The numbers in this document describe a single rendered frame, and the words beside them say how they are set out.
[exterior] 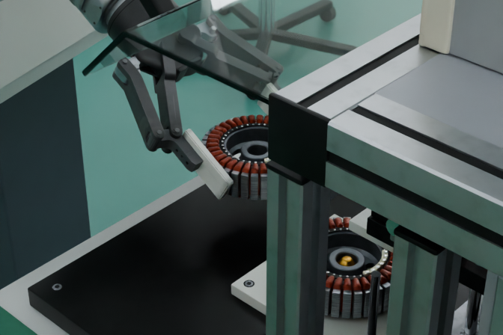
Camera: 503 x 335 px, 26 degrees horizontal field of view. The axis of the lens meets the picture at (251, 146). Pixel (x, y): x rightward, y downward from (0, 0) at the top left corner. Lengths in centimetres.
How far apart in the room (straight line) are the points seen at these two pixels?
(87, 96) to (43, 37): 143
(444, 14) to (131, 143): 203
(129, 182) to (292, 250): 183
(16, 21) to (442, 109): 85
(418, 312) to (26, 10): 87
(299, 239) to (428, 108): 13
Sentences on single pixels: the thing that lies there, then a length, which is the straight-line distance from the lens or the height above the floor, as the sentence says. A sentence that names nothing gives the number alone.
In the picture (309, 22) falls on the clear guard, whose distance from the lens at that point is 83.
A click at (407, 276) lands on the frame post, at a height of 102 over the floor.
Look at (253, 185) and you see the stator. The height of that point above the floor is 83.
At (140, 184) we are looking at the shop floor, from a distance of 252.
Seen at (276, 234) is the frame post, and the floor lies 100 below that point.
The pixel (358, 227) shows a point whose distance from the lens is 92.
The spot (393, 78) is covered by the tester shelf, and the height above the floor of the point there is 112.
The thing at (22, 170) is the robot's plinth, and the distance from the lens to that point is 165.
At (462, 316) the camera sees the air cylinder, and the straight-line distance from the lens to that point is 93.
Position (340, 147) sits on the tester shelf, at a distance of 61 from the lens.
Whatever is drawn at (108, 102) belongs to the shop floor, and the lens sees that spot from 284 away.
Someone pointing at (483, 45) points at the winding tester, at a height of 113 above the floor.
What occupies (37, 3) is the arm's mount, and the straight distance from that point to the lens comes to 142.
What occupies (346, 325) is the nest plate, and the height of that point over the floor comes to 78.
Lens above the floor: 143
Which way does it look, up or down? 33 degrees down
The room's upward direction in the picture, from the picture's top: straight up
